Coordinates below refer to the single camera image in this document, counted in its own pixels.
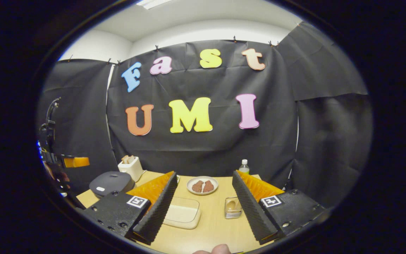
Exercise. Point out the black rice cooker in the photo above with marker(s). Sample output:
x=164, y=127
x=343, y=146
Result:
x=113, y=181

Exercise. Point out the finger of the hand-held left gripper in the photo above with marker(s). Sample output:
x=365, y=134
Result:
x=77, y=162

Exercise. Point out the long ceiling light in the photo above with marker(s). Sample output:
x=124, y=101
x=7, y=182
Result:
x=152, y=2

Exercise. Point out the toasted bread slice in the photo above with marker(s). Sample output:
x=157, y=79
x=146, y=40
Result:
x=131, y=159
x=125, y=159

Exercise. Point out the black backdrop cloth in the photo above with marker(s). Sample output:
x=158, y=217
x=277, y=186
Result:
x=196, y=81

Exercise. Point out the brown meat piece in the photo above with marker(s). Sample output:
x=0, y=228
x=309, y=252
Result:
x=197, y=186
x=208, y=186

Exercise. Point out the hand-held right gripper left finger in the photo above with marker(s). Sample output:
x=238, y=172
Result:
x=155, y=211

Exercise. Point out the clear rice container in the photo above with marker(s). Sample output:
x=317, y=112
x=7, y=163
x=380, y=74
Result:
x=183, y=225

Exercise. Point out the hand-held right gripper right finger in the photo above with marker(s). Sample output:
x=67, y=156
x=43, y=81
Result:
x=251, y=211

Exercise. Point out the clear chopstick holder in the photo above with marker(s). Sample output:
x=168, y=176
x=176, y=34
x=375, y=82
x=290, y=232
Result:
x=233, y=215

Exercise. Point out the white toaster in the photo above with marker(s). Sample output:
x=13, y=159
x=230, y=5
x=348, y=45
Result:
x=130, y=171

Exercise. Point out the white rice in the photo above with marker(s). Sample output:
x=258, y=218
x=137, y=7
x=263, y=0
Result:
x=181, y=214

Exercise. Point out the white plate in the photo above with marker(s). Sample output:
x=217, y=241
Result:
x=203, y=193

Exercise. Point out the clear water bottle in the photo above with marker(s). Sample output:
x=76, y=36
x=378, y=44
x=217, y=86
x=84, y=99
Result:
x=244, y=167

